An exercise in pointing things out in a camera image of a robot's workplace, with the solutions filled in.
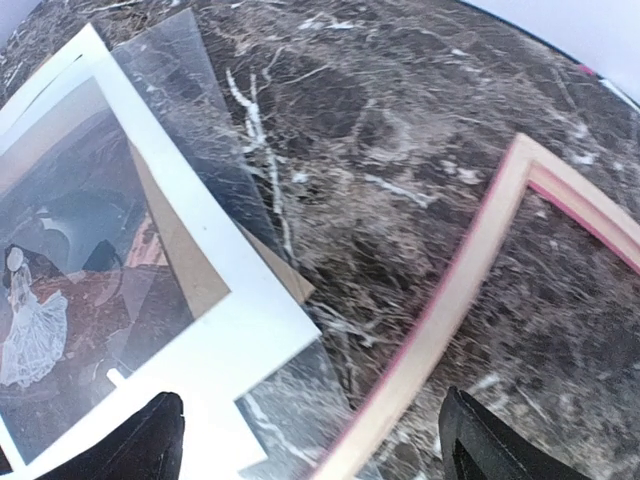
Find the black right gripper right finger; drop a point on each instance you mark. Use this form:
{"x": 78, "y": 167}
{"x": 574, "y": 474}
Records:
{"x": 476, "y": 444}

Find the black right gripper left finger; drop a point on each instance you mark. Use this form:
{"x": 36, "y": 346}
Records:
{"x": 147, "y": 446}

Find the clear acrylic sheet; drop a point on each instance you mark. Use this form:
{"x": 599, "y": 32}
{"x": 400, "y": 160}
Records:
{"x": 297, "y": 411}

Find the light wooden picture frame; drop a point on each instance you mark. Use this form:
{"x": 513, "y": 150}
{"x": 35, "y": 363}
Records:
{"x": 527, "y": 164}

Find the white photo mat board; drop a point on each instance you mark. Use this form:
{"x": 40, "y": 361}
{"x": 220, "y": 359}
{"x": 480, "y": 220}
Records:
{"x": 242, "y": 339}

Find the dark painting photo print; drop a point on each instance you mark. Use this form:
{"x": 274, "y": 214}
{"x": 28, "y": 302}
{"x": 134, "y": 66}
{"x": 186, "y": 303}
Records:
{"x": 86, "y": 283}

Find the brown cardboard backing board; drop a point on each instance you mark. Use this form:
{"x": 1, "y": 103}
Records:
{"x": 163, "y": 239}

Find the white paper sheet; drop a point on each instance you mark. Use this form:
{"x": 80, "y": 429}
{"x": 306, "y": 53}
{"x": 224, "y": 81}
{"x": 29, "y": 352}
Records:
{"x": 51, "y": 83}

